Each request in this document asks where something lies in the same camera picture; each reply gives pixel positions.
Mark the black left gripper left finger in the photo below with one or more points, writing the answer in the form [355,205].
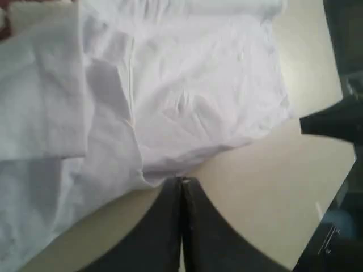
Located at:
[137,232]

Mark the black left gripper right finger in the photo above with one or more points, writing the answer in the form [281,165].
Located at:
[209,242]

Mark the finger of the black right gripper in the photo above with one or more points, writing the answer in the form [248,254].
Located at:
[342,121]

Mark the white t-shirt red Chinese lettering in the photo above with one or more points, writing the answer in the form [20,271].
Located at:
[100,98]

